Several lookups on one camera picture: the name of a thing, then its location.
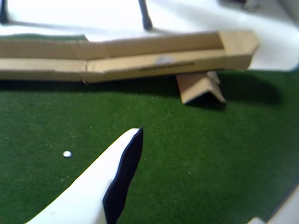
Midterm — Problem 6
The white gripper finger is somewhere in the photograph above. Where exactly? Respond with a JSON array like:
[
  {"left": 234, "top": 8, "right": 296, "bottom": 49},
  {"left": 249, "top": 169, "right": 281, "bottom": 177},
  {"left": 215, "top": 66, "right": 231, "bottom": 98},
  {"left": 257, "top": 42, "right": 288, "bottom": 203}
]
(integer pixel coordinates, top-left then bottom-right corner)
[
  {"left": 25, "top": 126, "right": 144, "bottom": 224},
  {"left": 247, "top": 183, "right": 299, "bottom": 224}
]

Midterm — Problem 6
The long green turf mat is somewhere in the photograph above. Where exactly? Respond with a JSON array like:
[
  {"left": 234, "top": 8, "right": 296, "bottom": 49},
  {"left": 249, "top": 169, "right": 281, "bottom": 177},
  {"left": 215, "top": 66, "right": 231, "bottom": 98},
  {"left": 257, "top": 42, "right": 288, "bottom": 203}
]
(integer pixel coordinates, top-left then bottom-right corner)
[{"left": 0, "top": 67, "right": 299, "bottom": 224}]

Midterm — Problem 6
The cardboard ramp support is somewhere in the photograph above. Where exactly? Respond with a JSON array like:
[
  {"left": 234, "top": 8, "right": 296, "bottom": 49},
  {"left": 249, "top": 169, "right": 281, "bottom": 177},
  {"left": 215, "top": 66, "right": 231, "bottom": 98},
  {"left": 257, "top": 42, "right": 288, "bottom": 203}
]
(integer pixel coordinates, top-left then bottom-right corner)
[{"left": 176, "top": 70, "right": 227, "bottom": 105}]

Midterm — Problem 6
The long cardboard ramp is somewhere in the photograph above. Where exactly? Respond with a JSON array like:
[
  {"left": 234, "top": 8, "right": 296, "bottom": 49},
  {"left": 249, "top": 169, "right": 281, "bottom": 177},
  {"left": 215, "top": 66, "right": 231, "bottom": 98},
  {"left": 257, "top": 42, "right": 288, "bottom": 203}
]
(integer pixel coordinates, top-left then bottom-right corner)
[{"left": 0, "top": 29, "right": 261, "bottom": 84}]

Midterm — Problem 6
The short green turf piece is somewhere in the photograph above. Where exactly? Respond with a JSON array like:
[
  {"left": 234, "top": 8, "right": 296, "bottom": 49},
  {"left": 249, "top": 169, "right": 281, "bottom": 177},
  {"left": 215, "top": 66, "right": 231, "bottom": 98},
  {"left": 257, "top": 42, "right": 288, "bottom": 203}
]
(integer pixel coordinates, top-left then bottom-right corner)
[{"left": 0, "top": 33, "right": 89, "bottom": 43}]

